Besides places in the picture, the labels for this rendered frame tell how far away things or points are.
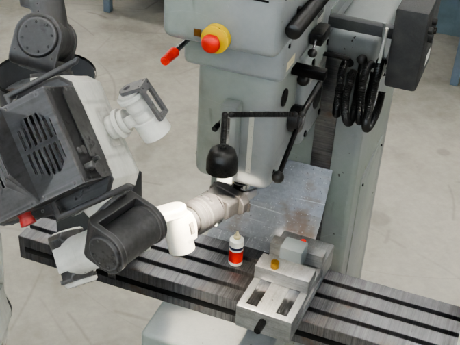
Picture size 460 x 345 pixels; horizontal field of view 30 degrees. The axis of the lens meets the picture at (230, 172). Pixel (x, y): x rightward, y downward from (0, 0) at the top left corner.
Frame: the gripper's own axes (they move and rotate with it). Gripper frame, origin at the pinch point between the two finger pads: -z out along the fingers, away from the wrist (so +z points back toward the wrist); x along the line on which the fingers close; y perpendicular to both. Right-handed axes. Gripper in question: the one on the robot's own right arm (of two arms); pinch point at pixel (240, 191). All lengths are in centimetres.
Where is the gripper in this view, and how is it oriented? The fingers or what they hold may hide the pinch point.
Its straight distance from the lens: 223.0
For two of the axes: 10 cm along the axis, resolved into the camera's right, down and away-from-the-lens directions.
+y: -0.6, 8.4, 5.4
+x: -7.4, -4.0, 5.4
